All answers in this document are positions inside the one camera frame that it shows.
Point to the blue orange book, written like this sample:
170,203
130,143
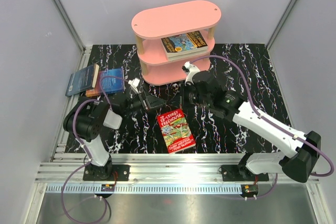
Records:
110,81

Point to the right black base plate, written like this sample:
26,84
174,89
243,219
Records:
236,173

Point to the black marble pattern mat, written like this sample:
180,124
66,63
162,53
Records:
236,66

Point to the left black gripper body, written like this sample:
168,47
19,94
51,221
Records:
138,102

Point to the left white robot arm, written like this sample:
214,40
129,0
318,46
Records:
88,116

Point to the aluminium mounting rail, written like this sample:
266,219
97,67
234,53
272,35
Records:
144,174

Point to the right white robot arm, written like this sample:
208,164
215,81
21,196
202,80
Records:
298,150

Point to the dark blue book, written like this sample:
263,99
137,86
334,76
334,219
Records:
82,80

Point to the pink three-tier shelf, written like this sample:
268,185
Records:
151,25

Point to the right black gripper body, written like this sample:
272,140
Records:
193,97

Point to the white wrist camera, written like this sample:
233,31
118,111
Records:
190,70
135,85

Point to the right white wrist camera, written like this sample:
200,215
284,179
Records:
190,70

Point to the black yellow treehouse book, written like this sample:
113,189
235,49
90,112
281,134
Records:
181,42

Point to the red 13-storey treehouse book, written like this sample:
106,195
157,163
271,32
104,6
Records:
176,131

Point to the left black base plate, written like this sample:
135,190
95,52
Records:
119,172

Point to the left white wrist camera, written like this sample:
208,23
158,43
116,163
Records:
135,85

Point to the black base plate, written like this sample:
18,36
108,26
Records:
236,173
119,172

